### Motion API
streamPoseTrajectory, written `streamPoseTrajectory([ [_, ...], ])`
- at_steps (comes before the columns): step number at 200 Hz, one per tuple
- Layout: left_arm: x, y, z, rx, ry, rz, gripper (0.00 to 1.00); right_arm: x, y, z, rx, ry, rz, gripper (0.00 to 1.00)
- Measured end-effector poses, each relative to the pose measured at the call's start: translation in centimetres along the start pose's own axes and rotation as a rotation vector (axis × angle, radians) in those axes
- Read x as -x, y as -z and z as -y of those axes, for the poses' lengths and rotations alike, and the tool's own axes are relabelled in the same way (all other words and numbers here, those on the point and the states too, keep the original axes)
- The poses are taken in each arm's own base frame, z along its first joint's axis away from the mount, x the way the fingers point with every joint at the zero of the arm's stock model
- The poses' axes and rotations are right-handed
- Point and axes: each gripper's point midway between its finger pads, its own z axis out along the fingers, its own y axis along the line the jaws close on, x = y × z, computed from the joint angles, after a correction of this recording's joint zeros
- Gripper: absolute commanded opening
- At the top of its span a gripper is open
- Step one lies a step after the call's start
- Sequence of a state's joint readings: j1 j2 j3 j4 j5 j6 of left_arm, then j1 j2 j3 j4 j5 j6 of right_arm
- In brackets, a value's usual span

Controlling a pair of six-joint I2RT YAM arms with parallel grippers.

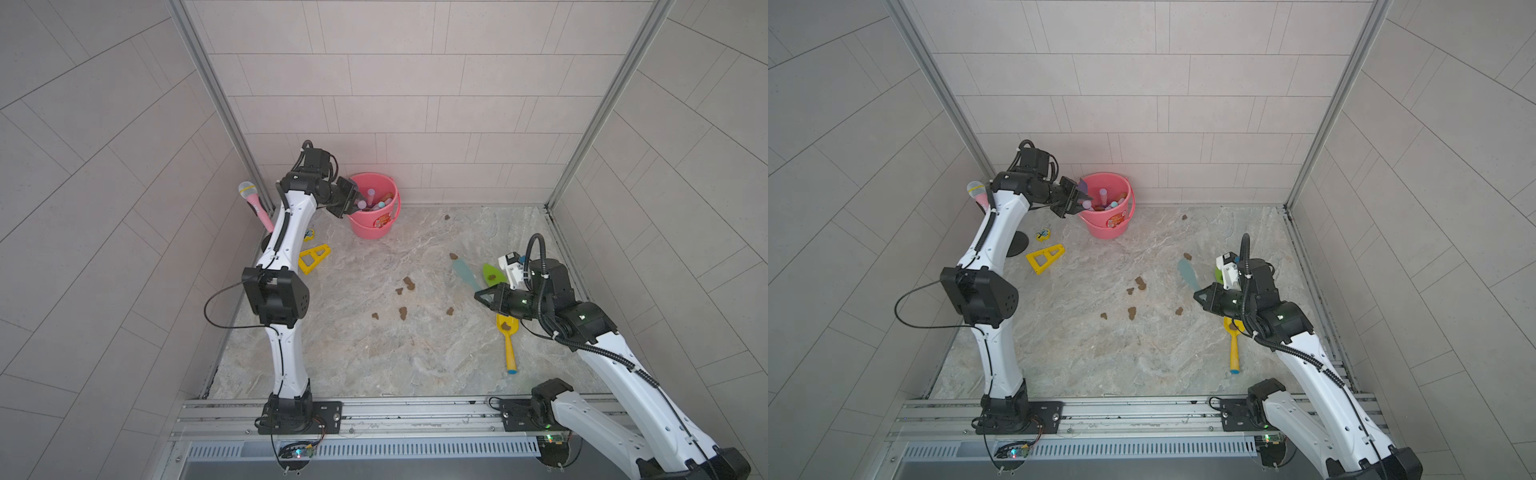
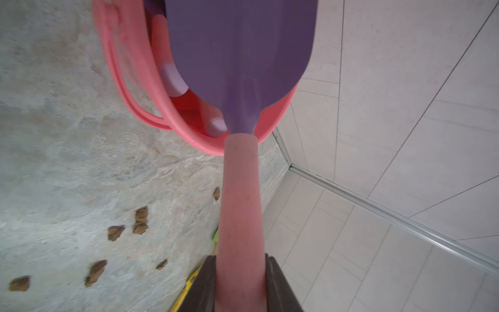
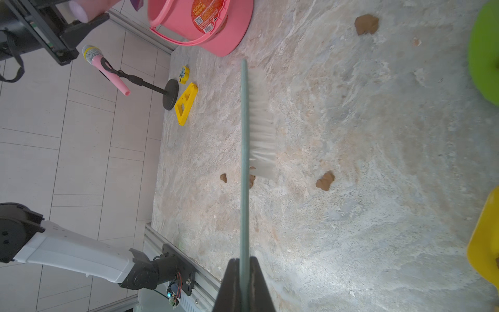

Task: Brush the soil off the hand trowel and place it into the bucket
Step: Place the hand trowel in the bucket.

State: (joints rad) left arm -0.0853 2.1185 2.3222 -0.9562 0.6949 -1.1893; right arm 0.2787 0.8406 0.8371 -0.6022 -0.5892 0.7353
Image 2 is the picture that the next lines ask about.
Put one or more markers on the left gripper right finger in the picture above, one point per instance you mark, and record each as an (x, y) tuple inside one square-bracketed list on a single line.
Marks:
[(280, 296)]

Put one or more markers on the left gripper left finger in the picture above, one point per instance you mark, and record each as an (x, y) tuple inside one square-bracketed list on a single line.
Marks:
[(200, 297)]

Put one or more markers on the yellow shovel yellow handle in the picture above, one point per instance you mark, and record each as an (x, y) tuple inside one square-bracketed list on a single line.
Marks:
[(190, 281)]

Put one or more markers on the purple square shovel pink handle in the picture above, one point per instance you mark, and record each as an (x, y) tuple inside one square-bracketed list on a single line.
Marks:
[(241, 57)]

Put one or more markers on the brown soil clump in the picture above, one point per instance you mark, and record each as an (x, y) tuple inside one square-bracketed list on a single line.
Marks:
[(95, 272)]

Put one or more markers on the pink plastic bucket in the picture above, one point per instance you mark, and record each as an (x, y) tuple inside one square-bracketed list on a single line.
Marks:
[(136, 43)]

